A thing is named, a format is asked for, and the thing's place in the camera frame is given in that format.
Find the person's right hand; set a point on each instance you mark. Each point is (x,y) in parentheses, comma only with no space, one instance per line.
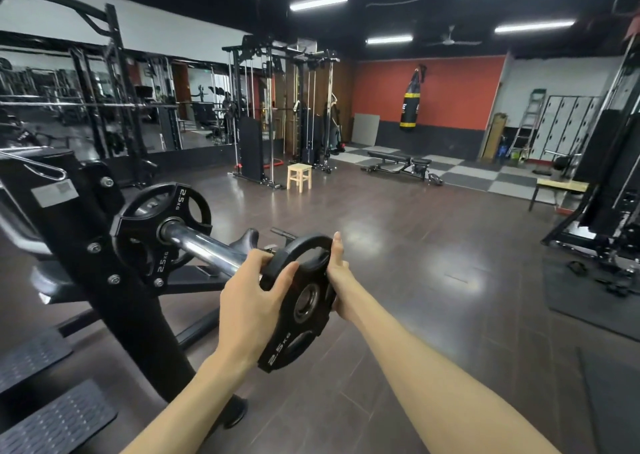
(345,288)

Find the person's left hand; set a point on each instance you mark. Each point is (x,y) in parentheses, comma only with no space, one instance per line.
(245,308)

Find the person's left thumb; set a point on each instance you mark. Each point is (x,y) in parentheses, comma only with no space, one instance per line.
(284,277)

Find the person's right fingers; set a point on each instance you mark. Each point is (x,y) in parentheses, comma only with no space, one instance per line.
(338,251)

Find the black weight plate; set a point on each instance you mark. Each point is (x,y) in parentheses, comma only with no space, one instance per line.
(145,223)
(300,328)

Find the person's left forearm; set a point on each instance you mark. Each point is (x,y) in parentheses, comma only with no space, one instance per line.
(190,408)

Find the person's right forearm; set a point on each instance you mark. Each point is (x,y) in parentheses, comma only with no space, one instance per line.
(430,378)

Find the wooden stool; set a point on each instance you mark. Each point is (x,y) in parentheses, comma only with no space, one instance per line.
(299,176)

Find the chrome barbell sleeve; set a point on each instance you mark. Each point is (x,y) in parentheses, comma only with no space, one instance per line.
(205,246)

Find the black adjustable weight bench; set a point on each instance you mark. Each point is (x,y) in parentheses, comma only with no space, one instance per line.
(400,161)

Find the grey board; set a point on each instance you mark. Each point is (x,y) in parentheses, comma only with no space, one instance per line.
(366,129)

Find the grey checkered floor mats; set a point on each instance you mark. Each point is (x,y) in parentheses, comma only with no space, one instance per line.
(480,173)

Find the black yellow punching bag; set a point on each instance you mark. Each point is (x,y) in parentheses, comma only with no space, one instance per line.
(410,103)

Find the wooden board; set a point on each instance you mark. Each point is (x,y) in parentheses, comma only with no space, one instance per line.
(494,136)

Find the ceiling tube light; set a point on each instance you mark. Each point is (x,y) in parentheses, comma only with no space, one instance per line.
(318,2)
(389,40)
(534,27)

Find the metal stepladder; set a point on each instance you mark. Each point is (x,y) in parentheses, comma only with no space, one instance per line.
(530,118)

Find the yellow topped bench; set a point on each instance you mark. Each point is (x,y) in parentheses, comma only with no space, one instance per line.
(562,186)

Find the ceiling fan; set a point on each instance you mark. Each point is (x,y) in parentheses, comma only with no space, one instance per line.
(451,38)

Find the black floor mat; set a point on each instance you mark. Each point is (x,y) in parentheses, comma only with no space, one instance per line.
(585,301)
(615,403)

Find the black power rack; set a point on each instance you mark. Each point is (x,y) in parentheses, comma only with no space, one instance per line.
(120,83)

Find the white lockers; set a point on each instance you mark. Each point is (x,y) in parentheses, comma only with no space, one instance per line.
(565,123)

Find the black textured foot plate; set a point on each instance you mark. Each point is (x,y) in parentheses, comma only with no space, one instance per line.
(30,358)
(55,421)

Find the chrome spring collar clip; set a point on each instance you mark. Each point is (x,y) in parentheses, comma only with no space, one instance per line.
(35,166)

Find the wall mirror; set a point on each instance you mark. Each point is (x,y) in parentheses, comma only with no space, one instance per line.
(200,103)

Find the black plate-loaded machine frame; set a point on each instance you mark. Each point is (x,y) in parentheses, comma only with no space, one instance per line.
(75,248)

